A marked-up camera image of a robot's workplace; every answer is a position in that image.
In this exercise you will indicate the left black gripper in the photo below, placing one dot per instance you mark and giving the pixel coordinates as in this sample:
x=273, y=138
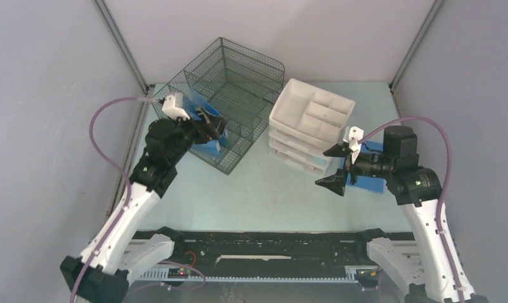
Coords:
x=213, y=125

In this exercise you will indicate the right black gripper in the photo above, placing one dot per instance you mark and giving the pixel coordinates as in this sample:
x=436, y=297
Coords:
x=336, y=182

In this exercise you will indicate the blue folder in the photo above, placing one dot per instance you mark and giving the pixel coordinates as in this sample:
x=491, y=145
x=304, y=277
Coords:
x=370, y=184
x=190, y=105
x=212, y=148

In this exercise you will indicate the green wire mesh basket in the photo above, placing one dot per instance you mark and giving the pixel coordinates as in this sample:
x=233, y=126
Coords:
x=241, y=84

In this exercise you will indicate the white plastic drawer organizer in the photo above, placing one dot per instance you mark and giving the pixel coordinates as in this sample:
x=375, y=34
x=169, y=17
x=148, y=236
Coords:
x=306, y=121

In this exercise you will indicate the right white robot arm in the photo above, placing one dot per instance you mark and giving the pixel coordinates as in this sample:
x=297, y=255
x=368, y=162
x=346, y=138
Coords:
x=417, y=191

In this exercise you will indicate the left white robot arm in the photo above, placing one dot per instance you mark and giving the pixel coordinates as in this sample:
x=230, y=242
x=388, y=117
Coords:
x=103, y=272

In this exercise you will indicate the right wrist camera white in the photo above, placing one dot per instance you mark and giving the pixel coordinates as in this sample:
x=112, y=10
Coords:
x=351, y=145

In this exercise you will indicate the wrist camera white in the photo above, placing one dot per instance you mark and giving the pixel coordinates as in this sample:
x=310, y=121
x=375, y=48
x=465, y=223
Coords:
x=172, y=107
x=351, y=145

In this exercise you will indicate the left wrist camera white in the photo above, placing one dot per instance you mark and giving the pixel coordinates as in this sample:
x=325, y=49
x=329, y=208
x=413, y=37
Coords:
x=172, y=107

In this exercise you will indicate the black front rail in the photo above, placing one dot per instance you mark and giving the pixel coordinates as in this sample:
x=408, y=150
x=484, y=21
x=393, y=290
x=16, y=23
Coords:
x=333, y=257

